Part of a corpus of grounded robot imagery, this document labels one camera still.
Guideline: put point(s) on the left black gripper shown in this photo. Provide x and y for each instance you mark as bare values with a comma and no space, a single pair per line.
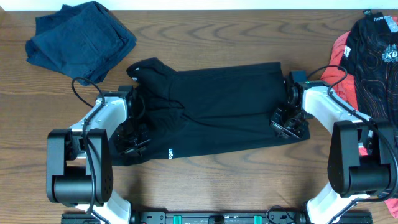
135,151

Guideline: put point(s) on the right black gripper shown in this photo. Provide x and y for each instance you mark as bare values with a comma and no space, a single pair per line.
275,123

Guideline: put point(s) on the plain black t-shirt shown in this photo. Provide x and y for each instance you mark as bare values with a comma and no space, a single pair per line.
209,111

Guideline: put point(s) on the navy blue garment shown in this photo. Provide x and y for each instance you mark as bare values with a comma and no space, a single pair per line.
84,41

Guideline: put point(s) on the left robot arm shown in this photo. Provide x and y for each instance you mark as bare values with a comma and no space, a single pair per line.
80,159

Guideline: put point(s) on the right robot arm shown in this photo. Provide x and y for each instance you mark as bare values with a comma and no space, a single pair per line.
362,163

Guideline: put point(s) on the black shirt with orange pattern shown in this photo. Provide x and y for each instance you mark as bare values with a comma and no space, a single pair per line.
371,58

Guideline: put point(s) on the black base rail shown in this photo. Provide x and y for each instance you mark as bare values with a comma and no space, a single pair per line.
274,216

